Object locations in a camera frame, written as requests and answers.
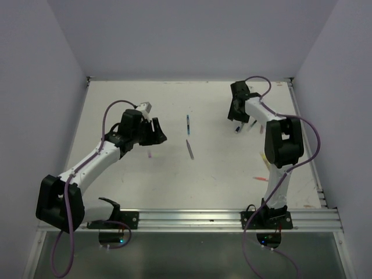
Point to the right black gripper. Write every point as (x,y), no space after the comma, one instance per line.
(232,114)

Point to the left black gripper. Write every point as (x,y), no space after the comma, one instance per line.
(155,137)

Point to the purple highlighter pen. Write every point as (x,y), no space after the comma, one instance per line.
(189,150)

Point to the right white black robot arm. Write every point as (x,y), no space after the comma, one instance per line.
(283,147)

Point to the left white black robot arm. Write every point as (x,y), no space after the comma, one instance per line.
(60,200)

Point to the green pen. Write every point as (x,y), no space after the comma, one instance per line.
(252,125)

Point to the blue gel pen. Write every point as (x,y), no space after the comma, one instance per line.
(188,125)

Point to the yellow highlighter pen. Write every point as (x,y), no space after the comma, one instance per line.
(266,162)

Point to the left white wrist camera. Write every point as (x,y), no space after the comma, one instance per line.
(144,108)

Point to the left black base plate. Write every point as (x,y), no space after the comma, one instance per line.
(129,218)

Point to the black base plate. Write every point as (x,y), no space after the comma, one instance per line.
(129,218)
(259,222)

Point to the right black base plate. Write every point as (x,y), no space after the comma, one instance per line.
(259,222)

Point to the aluminium right side rail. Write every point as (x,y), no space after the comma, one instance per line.
(305,190)

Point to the aluminium rail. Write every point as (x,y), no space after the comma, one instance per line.
(305,190)
(228,220)

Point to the aluminium front rail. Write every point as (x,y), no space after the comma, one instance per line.
(228,220)

